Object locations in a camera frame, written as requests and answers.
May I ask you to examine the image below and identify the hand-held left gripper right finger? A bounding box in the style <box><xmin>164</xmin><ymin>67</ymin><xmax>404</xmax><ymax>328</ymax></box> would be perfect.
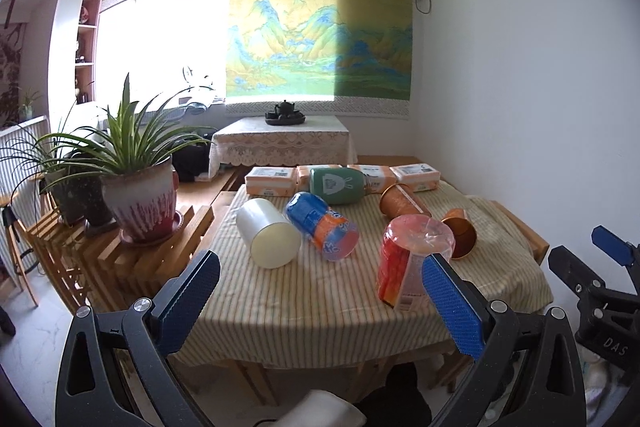
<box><xmin>421</xmin><ymin>252</ymin><xmax>587</xmax><ymax>427</ymax></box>

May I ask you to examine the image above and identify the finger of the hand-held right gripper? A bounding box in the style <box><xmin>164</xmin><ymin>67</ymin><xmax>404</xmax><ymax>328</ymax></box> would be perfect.
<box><xmin>548</xmin><ymin>245</ymin><xmax>607</xmax><ymax>295</ymax></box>
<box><xmin>591</xmin><ymin>226</ymin><xmax>640</xmax><ymax>269</ymax></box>

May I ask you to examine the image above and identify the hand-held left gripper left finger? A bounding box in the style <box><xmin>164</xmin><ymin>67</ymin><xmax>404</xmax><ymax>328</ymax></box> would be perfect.
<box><xmin>55</xmin><ymin>249</ymin><xmax>221</xmax><ymax>427</ymax></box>

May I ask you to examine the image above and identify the red translucent plastic cup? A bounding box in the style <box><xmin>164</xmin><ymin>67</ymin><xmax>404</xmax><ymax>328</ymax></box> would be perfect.
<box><xmin>376</xmin><ymin>214</ymin><xmax>455</xmax><ymax>312</ymax></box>

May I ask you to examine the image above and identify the small copper metal cup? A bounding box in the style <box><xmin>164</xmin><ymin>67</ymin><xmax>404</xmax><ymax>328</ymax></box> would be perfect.
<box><xmin>440</xmin><ymin>208</ymin><xmax>478</xmax><ymax>261</ymax></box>

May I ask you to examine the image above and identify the white plastic cup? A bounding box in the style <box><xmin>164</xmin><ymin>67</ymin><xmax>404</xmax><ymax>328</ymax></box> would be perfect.
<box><xmin>235</xmin><ymin>198</ymin><xmax>303</xmax><ymax>269</ymax></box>

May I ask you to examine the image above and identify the tall copper metal cup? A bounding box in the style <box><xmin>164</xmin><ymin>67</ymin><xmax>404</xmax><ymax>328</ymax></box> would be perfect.
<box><xmin>378</xmin><ymin>185</ymin><xmax>433</xmax><ymax>223</ymax></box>

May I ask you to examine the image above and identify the blue and orange cup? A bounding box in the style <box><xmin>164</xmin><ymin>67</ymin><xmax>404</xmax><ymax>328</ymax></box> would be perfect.
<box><xmin>284</xmin><ymin>191</ymin><xmax>360</xmax><ymax>263</ymax></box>

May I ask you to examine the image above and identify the pale cloth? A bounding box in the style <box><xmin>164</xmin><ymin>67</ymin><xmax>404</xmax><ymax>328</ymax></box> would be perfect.
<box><xmin>579</xmin><ymin>346</ymin><xmax>632</xmax><ymax>424</ymax></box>

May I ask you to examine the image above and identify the wooden table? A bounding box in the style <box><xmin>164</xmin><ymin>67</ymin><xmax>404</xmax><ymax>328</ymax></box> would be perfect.
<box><xmin>215</xmin><ymin>154</ymin><xmax>551</xmax><ymax>408</ymax></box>

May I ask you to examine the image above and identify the wooden slatted plant stand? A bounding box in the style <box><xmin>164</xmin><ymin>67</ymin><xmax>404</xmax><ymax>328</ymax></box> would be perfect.
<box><xmin>22</xmin><ymin>201</ymin><xmax>216</xmax><ymax>314</ymax></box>

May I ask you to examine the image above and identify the red plant saucer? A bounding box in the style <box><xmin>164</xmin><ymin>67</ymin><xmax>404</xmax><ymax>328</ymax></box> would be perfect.
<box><xmin>119</xmin><ymin>211</ymin><xmax>186</xmax><ymax>248</ymax></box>

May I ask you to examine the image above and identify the dark object under table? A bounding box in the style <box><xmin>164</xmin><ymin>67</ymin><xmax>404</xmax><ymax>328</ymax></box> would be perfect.
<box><xmin>359</xmin><ymin>363</ymin><xmax>437</xmax><ymax>427</ymax></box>

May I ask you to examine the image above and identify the large potted plant pink pot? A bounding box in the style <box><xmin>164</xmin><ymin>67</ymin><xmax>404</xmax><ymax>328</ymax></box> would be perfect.
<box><xmin>30</xmin><ymin>73</ymin><xmax>217</xmax><ymax>246</ymax></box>

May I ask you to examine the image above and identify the striped yellow tablecloth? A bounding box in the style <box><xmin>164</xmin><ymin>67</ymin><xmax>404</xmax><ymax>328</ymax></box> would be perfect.
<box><xmin>169</xmin><ymin>179</ymin><xmax>554</xmax><ymax>369</ymax></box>

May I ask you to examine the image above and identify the orange tissue packet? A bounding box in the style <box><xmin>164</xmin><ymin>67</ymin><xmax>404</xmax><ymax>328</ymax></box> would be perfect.
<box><xmin>244</xmin><ymin>166</ymin><xmax>299</xmax><ymax>198</ymax></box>
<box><xmin>347</xmin><ymin>164</ymin><xmax>399</xmax><ymax>196</ymax></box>
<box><xmin>295</xmin><ymin>165</ymin><xmax>322</xmax><ymax>194</ymax></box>
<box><xmin>389</xmin><ymin>163</ymin><xmax>442</xmax><ymax>193</ymax></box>

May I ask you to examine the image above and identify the black bag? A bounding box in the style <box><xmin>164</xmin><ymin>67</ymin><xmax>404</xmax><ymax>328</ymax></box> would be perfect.
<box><xmin>170</xmin><ymin>141</ymin><xmax>211</xmax><ymax>183</ymax></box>

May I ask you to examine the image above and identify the potted plant dark pot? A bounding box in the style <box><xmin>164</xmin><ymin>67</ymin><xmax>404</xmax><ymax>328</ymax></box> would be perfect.
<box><xmin>0</xmin><ymin>122</ymin><xmax>118</xmax><ymax>228</ymax></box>

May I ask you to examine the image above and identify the green sleeved bottle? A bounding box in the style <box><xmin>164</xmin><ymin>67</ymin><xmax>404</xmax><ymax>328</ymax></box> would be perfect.
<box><xmin>308</xmin><ymin>166</ymin><xmax>382</xmax><ymax>206</ymax></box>

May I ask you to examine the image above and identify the wooden stool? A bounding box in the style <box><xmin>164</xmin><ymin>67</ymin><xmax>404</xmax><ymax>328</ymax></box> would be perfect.
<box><xmin>0</xmin><ymin>194</ymin><xmax>42</xmax><ymax>308</ymax></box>

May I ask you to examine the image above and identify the lace covered side table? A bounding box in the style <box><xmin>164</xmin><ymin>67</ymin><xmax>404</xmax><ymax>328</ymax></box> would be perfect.
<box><xmin>208</xmin><ymin>115</ymin><xmax>359</xmax><ymax>180</ymax></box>

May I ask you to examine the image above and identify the black tea tray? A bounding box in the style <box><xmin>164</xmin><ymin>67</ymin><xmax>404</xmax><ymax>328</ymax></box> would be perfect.
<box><xmin>263</xmin><ymin>108</ymin><xmax>306</xmax><ymax>124</ymax></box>

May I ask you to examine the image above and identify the white radiator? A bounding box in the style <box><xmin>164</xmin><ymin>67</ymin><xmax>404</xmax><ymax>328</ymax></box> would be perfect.
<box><xmin>0</xmin><ymin>116</ymin><xmax>51</xmax><ymax>282</ymax></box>

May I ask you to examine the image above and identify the small potted plant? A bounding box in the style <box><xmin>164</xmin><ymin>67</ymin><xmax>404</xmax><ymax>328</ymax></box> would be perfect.
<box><xmin>17</xmin><ymin>88</ymin><xmax>42</xmax><ymax>124</ymax></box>

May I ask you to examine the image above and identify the white wall shelf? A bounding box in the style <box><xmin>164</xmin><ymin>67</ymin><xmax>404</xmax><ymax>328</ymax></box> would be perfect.
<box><xmin>49</xmin><ymin>0</ymin><xmax>104</xmax><ymax>120</ymax></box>

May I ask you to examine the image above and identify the dark wall picture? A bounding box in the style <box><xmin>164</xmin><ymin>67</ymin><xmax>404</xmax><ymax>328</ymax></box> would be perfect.
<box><xmin>0</xmin><ymin>0</ymin><xmax>27</xmax><ymax>130</ymax></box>

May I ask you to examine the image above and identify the green landscape wall hanging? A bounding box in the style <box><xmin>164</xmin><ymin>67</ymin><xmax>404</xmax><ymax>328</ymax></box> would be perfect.
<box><xmin>224</xmin><ymin>0</ymin><xmax>414</xmax><ymax>121</ymax></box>

